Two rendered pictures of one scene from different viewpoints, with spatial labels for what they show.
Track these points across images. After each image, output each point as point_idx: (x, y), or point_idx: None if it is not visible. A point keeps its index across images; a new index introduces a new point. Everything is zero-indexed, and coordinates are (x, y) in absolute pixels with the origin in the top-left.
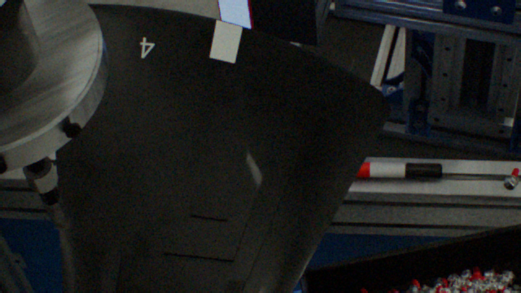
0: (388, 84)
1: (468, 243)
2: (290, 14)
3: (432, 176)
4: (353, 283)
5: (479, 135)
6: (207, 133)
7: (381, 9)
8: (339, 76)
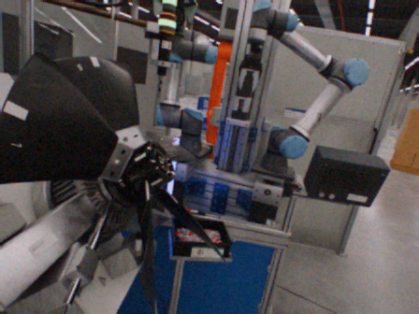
0: None
1: (209, 221)
2: (178, 200)
3: (203, 213)
4: (182, 227)
5: None
6: (169, 147)
7: (196, 209)
8: (192, 154)
